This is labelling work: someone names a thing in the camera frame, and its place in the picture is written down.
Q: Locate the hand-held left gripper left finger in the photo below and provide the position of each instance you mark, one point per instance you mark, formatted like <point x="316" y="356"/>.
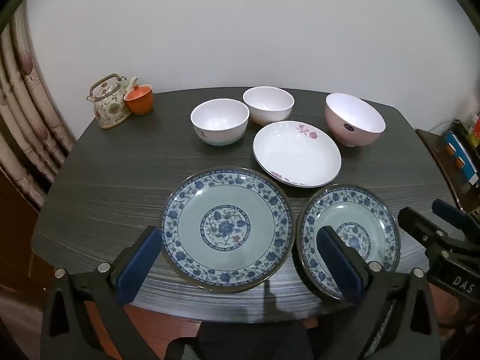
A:
<point x="138" y="267"/>

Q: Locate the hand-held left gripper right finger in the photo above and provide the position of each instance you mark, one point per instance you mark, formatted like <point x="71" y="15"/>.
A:
<point x="338" y="266"/>

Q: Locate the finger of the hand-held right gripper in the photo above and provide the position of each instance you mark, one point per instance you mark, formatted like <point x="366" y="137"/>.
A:
<point x="420" y="225"/>
<point x="450" y="213"/>

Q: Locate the small blue floral plate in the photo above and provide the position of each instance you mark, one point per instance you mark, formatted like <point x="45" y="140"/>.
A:
<point x="350" y="213"/>

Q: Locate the large blue floral plate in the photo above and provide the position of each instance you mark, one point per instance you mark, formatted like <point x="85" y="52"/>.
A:
<point x="225" y="228"/>

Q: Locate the white plate with pink flowers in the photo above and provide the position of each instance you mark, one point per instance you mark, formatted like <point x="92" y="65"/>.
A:
<point x="296" y="153"/>

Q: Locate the pink bowl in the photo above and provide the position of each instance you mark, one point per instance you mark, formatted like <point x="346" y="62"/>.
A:
<point x="352" y="120"/>

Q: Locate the white bowl with rabbit print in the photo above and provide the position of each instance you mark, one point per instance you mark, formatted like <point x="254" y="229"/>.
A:
<point x="219" y="122"/>

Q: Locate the plain white bowl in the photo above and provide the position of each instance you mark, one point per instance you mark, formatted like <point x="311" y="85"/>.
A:
<point x="268" y="105"/>

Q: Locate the blue and white box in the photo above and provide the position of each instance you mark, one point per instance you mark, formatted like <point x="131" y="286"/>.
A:
<point x="461" y="157"/>

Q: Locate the dark side table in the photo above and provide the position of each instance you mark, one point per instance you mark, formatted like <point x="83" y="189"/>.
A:
<point x="431" y="150"/>

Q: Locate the brown wooden cabinet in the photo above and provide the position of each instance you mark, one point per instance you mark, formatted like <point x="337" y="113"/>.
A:
<point x="15" y="232"/>

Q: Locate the floral ceramic teapot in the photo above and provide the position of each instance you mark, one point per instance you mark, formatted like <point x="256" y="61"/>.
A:
<point x="110" y="105"/>

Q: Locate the orange tea cup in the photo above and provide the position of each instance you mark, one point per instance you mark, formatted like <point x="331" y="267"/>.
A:
<point x="139" y="101"/>

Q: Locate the beige patterned curtain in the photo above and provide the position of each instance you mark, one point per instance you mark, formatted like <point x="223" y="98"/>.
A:
<point x="26" y="120"/>

